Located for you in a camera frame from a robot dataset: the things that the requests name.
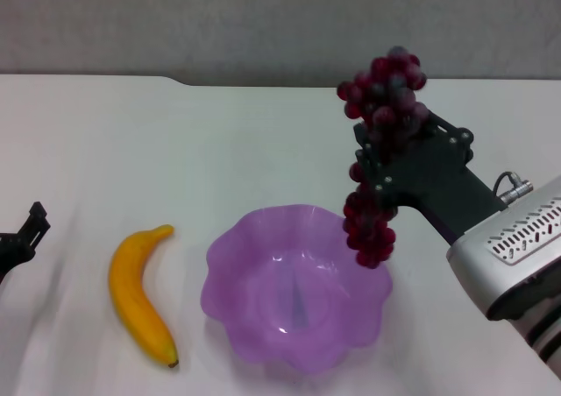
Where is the purple wavy plastic bowl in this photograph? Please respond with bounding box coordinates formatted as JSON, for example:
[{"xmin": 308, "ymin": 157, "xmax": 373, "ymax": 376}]
[{"xmin": 200, "ymin": 203, "xmax": 394, "ymax": 376}]

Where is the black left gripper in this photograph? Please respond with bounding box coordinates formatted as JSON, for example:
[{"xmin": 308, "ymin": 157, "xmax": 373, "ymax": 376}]
[{"xmin": 0, "ymin": 202, "xmax": 52, "ymax": 286}]

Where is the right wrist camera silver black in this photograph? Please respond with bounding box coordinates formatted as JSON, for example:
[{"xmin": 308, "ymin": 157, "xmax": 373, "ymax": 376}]
[{"xmin": 445, "ymin": 179, "xmax": 561, "ymax": 323}]

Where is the dark red grape bunch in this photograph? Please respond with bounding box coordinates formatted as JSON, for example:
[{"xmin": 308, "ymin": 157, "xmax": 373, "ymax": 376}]
[{"xmin": 336, "ymin": 45, "xmax": 430, "ymax": 270}]

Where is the yellow banana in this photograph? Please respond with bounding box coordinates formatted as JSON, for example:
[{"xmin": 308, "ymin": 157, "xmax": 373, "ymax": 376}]
[{"xmin": 108, "ymin": 223, "xmax": 180, "ymax": 369}]

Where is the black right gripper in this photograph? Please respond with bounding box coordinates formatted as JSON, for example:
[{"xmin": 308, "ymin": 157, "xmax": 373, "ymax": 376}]
[{"xmin": 352, "ymin": 109, "xmax": 506, "ymax": 244}]

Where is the right arm cable connector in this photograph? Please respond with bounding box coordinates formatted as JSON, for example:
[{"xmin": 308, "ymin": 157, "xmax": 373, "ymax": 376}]
[{"xmin": 494, "ymin": 171, "xmax": 534, "ymax": 205}]

